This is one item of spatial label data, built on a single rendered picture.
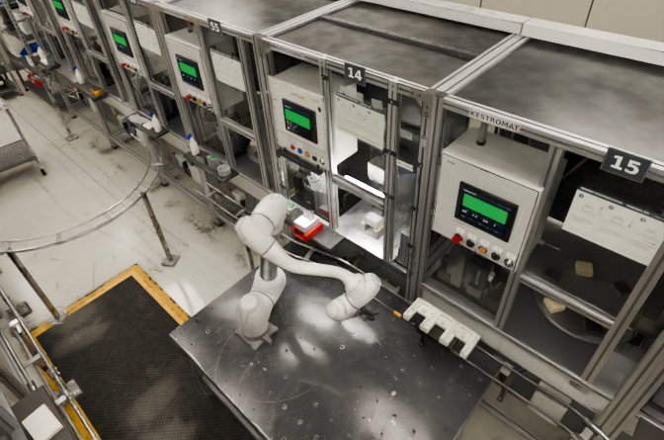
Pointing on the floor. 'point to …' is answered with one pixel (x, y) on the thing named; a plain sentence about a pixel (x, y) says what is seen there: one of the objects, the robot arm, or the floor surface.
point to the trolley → (18, 151)
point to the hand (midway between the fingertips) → (371, 307)
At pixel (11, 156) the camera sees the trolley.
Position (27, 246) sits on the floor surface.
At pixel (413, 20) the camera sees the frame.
